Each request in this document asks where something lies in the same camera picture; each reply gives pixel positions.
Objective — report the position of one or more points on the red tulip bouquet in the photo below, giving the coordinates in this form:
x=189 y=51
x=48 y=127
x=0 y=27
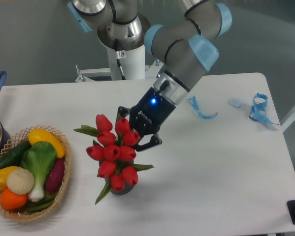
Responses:
x=114 y=151

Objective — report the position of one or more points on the green bok choy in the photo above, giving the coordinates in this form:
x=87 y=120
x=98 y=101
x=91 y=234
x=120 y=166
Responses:
x=39 y=161

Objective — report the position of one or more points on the white garlic bulb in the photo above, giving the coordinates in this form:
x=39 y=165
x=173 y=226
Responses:
x=20 y=181

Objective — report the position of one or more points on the white metal base bracket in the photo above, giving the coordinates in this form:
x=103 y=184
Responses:
x=104 y=74

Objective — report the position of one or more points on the tangled blue ribbon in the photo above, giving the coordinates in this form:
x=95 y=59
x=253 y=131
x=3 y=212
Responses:
x=257 y=111

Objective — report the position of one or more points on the orange fruit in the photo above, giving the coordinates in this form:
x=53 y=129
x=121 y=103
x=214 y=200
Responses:
x=11 y=201

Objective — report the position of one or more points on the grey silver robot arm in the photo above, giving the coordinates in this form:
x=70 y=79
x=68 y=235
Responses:
x=185 y=50

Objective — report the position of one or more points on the dark green cucumber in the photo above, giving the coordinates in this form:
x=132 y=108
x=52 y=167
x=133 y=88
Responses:
x=14 y=155

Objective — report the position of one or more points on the woven wicker basket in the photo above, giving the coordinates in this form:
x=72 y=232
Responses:
x=19 y=215

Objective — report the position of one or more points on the purple sweet potato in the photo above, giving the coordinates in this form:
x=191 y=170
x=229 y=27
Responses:
x=55 y=177

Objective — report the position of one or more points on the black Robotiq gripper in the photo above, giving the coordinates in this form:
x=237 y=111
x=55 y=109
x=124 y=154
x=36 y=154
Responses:
x=147 y=116

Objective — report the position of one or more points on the yellow bell pepper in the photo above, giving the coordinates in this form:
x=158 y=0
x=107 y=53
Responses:
x=4 y=173

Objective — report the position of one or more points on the yellow squash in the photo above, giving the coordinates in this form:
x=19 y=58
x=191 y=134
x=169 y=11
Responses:
x=41 y=135

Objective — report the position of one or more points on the green bean pods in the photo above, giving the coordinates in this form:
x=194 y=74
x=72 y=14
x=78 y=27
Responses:
x=40 y=205

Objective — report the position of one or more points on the dark grey ribbed vase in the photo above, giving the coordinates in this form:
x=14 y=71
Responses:
x=124 y=191

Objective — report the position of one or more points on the blue ribbon strip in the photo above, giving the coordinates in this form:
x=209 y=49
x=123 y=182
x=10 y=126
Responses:
x=193 y=102

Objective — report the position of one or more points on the small pale blue cap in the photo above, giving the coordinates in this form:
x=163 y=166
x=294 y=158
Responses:
x=236 y=103

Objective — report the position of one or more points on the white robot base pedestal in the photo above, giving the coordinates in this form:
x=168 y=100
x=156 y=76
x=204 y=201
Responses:
x=130 y=62

